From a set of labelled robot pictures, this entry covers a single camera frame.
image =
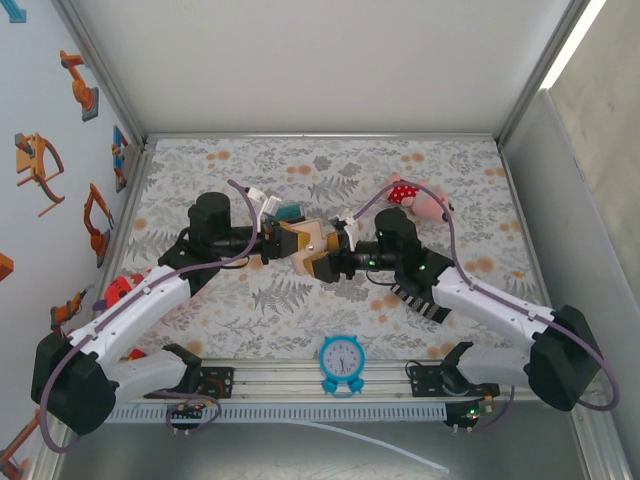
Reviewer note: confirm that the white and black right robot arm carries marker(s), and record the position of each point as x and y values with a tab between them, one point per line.
490	300

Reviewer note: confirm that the blue orange wall sticker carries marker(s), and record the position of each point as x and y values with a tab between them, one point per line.
120	155

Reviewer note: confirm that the white plastic tube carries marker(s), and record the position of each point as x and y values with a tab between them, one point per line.
400	450

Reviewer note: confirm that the orange block wall sticker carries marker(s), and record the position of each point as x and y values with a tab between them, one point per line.
5	267

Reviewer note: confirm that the floral patterned table mat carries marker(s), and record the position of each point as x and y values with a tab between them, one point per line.
350	320

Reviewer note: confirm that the blue alarm clock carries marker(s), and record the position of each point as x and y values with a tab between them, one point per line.
342	360

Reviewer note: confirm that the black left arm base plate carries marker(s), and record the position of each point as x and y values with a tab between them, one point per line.
220	382

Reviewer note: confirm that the white light strip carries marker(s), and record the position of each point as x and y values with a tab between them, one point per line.
570	45

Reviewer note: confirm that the small circuit board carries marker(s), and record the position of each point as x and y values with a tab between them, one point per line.
475	412
187	411

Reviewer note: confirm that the small yellow red toy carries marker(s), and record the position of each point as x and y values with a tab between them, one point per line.
136	355

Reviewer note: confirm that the short aluminium frame rail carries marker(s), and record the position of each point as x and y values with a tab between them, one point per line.
320	136

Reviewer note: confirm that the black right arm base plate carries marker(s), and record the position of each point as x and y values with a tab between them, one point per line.
425	380

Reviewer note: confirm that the wide aluminium base rail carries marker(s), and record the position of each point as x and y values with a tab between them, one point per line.
280	382

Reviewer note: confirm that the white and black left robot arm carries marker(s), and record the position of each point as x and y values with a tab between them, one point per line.
135	305

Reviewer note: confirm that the red orange plush toy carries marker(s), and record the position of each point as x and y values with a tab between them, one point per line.
120	290

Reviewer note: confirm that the aluminium frame post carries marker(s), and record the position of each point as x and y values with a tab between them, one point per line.
540	70
101	70

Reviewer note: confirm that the orange claw wall sticker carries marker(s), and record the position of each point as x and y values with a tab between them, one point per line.
30	162

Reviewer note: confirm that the aluminium side rail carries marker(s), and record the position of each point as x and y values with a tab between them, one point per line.
127	210
533	250

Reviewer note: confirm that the black white striped sock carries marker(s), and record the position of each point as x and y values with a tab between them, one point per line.
425	307

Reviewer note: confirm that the black round mount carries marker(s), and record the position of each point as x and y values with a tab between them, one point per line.
457	420

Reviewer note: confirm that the teal blue small box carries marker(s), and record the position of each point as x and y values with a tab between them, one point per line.
292	211

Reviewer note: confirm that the pink pig plush toy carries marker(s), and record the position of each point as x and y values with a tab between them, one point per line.
405	194

